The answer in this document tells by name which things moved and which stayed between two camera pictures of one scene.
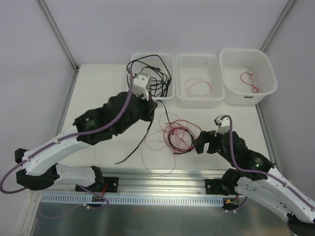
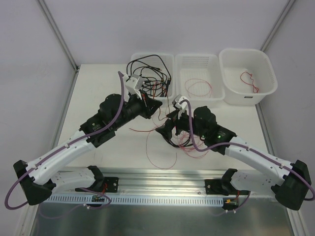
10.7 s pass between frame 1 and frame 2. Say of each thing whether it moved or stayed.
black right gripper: moved
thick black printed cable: stayed
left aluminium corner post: stayed
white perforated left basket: stayed
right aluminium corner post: stayed
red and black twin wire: moved
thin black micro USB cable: moved
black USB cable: stayed
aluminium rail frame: stayed
